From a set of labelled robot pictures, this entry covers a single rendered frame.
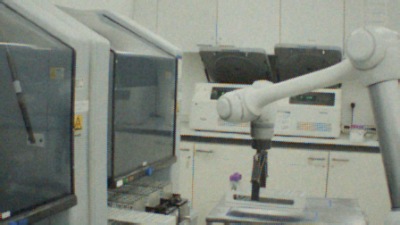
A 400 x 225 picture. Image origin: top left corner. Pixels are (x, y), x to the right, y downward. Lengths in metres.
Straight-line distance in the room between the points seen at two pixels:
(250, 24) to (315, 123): 0.96
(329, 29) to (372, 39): 2.72
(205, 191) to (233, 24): 1.32
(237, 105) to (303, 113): 2.16
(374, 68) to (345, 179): 2.49
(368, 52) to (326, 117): 2.46
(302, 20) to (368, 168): 1.26
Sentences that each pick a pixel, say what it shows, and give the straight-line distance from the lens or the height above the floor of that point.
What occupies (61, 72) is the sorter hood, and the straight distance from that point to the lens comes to 1.44.
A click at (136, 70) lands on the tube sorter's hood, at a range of 1.89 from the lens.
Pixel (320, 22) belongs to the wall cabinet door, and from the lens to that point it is 4.24.
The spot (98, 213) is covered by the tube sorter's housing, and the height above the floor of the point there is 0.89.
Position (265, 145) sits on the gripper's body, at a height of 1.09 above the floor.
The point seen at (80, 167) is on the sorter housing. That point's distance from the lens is 1.59.
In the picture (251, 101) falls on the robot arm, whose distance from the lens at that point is 1.83.
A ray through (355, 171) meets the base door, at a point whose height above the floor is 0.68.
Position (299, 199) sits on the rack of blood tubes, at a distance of 1.99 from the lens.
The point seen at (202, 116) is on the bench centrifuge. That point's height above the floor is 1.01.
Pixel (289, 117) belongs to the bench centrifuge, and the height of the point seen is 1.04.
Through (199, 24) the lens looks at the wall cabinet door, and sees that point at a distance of 4.42.
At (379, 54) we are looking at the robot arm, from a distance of 1.53.
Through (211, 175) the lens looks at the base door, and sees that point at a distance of 4.13.
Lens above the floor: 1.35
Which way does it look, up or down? 4 degrees down
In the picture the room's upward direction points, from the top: 2 degrees clockwise
